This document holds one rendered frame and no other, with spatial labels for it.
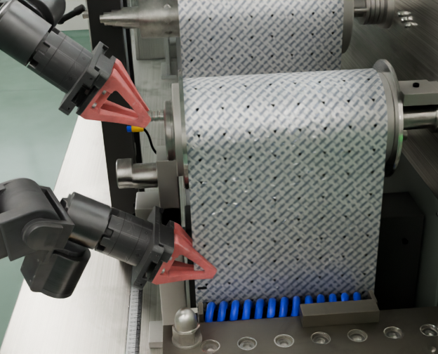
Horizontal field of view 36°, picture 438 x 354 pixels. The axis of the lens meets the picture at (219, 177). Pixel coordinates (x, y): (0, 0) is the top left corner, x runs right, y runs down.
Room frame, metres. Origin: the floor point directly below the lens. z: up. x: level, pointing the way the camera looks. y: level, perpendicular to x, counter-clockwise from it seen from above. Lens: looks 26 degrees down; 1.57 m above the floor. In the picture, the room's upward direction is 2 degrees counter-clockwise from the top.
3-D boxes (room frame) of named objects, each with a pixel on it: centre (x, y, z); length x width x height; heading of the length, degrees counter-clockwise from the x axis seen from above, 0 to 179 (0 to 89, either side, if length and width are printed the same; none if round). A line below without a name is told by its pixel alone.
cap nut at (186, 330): (0.64, 0.05, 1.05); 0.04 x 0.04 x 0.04
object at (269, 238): (0.72, -0.08, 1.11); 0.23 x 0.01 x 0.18; 93
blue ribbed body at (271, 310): (0.69, -0.08, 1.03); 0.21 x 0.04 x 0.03; 93
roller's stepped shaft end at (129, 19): (1.02, 0.14, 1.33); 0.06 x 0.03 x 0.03; 93
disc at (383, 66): (0.78, -0.21, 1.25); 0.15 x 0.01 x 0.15; 3
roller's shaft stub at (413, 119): (0.79, -0.25, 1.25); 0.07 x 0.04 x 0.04; 93
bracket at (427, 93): (0.79, -0.25, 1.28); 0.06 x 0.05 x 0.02; 93
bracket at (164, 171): (0.80, 0.09, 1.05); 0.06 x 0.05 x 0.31; 93
